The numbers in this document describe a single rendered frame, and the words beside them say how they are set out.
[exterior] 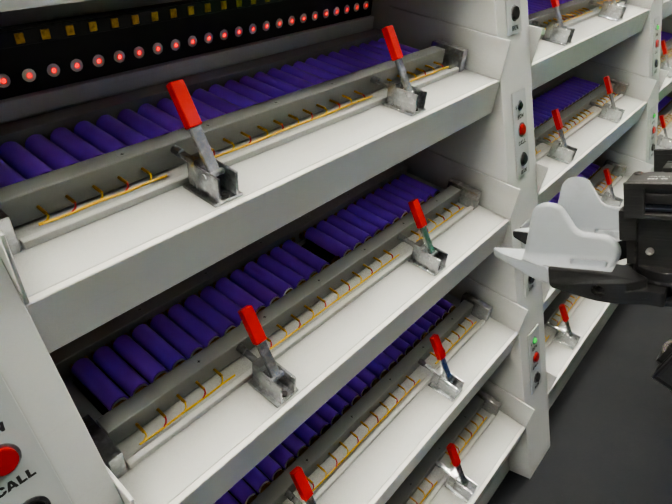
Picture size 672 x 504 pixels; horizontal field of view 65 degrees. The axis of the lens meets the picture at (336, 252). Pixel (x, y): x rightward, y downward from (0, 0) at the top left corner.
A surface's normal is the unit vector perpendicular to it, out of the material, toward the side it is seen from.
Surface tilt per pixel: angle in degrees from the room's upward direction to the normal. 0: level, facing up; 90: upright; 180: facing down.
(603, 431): 0
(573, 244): 90
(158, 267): 111
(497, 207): 90
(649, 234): 90
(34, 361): 90
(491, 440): 21
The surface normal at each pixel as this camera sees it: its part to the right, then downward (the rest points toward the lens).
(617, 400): -0.20, -0.90
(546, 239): -0.60, 0.43
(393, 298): 0.08, -0.79
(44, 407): 0.73, 0.14
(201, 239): 0.75, 0.45
